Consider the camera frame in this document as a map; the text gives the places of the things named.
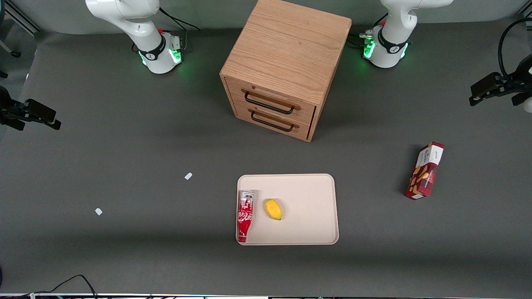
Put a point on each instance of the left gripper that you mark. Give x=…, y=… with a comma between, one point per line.
x=512, y=85

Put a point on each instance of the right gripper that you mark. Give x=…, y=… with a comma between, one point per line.
x=9, y=111

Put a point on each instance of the red cookie box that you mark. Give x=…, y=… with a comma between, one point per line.
x=426, y=174

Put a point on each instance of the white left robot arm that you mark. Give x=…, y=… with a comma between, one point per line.
x=392, y=37

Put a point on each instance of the beige plastic tray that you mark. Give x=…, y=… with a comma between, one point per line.
x=307, y=207

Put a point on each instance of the wooden drawer cabinet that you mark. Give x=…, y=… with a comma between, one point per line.
x=286, y=45

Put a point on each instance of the red soda can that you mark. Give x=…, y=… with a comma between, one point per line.
x=245, y=214

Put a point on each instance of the yellow lemon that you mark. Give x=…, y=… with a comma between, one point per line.
x=273, y=209

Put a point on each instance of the aluminium frame rail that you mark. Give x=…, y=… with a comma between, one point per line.
x=23, y=16

